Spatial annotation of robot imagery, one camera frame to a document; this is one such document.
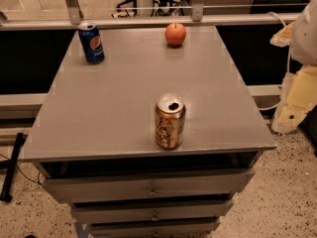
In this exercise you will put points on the black bar on floor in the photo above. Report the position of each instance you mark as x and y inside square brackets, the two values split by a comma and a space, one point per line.
[9, 165]

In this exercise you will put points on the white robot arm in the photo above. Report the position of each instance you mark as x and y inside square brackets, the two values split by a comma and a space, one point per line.
[303, 46]

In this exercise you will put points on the orange soda can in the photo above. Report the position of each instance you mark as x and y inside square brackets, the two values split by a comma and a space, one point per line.
[170, 117]

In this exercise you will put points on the grey drawer cabinet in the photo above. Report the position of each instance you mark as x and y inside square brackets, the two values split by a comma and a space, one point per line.
[94, 139]

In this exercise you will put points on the blue pepsi can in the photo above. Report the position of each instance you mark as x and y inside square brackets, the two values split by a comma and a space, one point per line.
[91, 42]

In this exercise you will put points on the red apple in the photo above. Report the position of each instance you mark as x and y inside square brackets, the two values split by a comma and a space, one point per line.
[175, 34]

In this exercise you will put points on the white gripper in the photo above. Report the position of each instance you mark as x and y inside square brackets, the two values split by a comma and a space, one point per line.
[306, 37]

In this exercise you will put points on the metal railing frame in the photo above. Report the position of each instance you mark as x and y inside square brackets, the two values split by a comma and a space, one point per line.
[68, 14]

